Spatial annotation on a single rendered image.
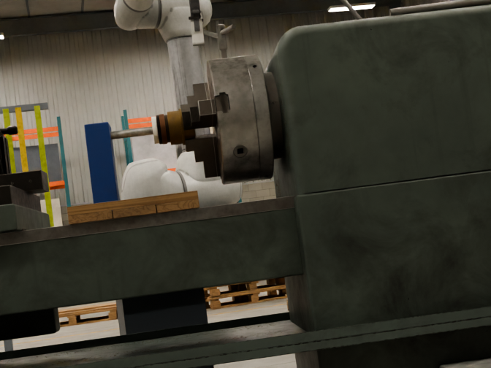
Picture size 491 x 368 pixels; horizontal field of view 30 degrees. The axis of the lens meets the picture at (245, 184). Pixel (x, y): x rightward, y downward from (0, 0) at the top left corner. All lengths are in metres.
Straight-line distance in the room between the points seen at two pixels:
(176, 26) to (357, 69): 1.01
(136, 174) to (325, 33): 0.94
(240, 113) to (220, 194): 0.80
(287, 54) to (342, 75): 0.14
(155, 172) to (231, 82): 0.74
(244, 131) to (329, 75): 0.24
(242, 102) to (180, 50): 0.88
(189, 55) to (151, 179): 0.45
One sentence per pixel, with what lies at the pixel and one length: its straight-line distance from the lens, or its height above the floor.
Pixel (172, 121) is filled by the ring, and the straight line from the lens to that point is 2.27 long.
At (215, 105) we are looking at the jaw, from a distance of 2.18.
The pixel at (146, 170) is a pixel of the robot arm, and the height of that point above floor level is 1.03.
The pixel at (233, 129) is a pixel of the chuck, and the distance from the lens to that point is 2.16.
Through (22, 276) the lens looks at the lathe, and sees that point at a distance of 2.15.
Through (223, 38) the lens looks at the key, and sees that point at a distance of 2.32.
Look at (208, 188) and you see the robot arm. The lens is 2.91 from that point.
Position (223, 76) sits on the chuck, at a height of 1.17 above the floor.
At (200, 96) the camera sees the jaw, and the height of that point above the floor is 1.16.
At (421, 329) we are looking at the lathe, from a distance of 2.06.
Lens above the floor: 0.77
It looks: 4 degrees up
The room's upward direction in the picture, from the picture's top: 8 degrees counter-clockwise
